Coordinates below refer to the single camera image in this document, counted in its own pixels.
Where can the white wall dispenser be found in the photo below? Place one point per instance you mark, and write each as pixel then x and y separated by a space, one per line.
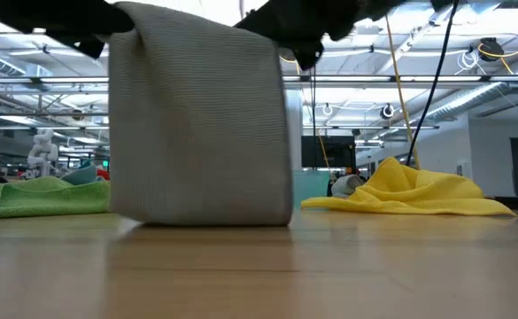
pixel 464 169

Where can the bright green microfiber towel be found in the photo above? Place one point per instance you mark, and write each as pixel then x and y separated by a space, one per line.
pixel 41 197

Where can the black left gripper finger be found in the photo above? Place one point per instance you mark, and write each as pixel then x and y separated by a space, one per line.
pixel 77 20

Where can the white pillar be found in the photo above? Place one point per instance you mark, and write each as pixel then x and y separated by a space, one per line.
pixel 295 133

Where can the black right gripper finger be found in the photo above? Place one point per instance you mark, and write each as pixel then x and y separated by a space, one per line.
pixel 298 22

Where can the silver ventilation duct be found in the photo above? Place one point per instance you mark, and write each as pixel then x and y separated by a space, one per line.
pixel 471 99

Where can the light grey tagged towel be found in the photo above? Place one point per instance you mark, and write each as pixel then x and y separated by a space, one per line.
pixel 347 185

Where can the black monitor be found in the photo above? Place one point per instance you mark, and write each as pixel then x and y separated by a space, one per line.
pixel 329 150

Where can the long ceiling light bar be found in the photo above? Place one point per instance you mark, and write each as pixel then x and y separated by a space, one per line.
pixel 440 78

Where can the light blue microfiber towel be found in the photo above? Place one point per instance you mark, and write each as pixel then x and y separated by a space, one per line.
pixel 79 175

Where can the yellow microfiber towel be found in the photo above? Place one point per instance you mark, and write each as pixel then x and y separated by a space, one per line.
pixel 418 195

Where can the teal translucent plastic bin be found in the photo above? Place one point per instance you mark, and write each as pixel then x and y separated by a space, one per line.
pixel 311 188

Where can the grey microfiber towel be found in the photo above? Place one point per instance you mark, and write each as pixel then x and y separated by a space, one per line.
pixel 196 124

